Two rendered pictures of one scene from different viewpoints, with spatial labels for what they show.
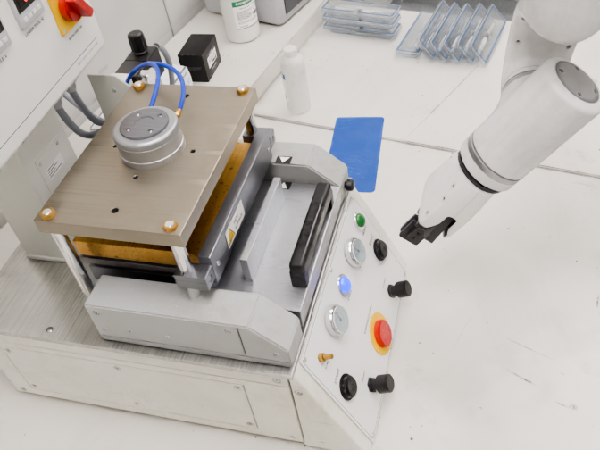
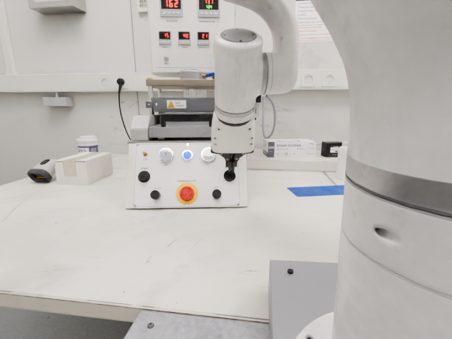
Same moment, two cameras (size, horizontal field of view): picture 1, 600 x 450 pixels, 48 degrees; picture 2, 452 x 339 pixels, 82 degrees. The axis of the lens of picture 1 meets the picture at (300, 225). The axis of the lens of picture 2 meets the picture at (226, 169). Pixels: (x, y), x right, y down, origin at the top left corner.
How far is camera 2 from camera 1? 103 cm
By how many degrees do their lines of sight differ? 63
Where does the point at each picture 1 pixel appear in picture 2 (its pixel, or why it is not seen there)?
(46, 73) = (200, 62)
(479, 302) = (229, 227)
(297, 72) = (342, 153)
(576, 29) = not seen: outside the picture
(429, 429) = (138, 220)
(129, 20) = (327, 132)
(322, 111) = not seen: hidden behind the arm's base
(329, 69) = not seen: hidden behind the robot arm
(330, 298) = (175, 150)
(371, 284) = (206, 177)
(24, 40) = (196, 48)
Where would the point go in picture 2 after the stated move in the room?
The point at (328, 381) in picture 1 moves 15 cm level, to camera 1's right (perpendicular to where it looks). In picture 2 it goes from (138, 163) to (146, 175)
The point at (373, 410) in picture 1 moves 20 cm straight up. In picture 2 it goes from (146, 202) to (141, 129)
